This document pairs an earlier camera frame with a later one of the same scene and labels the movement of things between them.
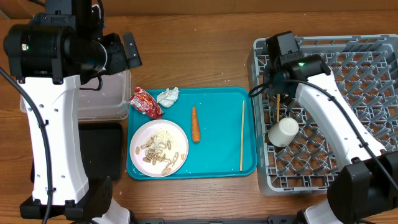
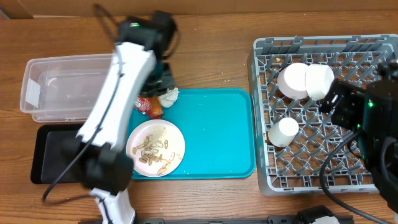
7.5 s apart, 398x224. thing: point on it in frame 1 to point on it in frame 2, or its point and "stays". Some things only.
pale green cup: x=282 y=133 stays
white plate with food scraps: x=158 y=148 stays
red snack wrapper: x=144 y=102 stays
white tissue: x=168 y=97 stays
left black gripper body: x=117 y=58 to x=158 y=81
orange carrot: x=195 y=127 to x=155 y=106
